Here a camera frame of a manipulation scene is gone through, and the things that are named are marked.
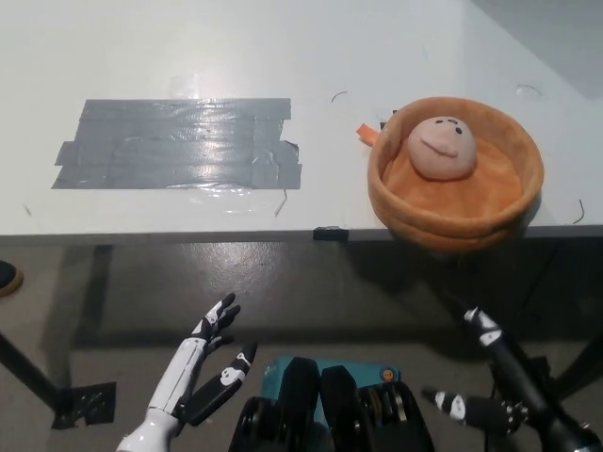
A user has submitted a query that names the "pink plush dumpling with face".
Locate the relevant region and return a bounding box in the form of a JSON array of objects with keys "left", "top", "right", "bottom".
[{"left": 407, "top": 115, "right": 478, "bottom": 181}]

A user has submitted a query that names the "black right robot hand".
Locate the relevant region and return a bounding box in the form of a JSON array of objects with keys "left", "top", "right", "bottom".
[{"left": 420, "top": 305, "right": 603, "bottom": 452}]

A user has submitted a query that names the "dark shoe with tan sole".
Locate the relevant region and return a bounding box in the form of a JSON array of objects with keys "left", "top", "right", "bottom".
[{"left": 0, "top": 260, "right": 24, "bottom": 298}]

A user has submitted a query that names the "black teal robot body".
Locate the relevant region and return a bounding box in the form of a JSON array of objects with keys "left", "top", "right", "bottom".
[{"left": 228, "top": 356, "right": 434, "bottom": 452}]

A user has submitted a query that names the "orange soft plush plate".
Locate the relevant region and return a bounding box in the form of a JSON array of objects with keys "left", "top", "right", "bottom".
[{"left": 355, "top": 96, "right": 546, "bottom": 255}]

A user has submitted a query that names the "grey duct tape patch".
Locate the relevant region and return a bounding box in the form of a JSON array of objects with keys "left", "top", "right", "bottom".
[{"left": 50, "top": 97, "right": 303, "bottom": 191}]

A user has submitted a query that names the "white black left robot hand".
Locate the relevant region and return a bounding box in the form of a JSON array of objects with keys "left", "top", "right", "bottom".
[{"left": 115, "top": 293, "right": 259, "bottom": 452}]

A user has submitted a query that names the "black metal table leg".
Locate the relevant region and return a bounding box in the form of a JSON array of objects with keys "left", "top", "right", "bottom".
[
  {"left": 553, "top": 336, "right": 603, "bottom": 395},
  {"left": 0, "top": 329, "right": 65, "bottom": 396}
]

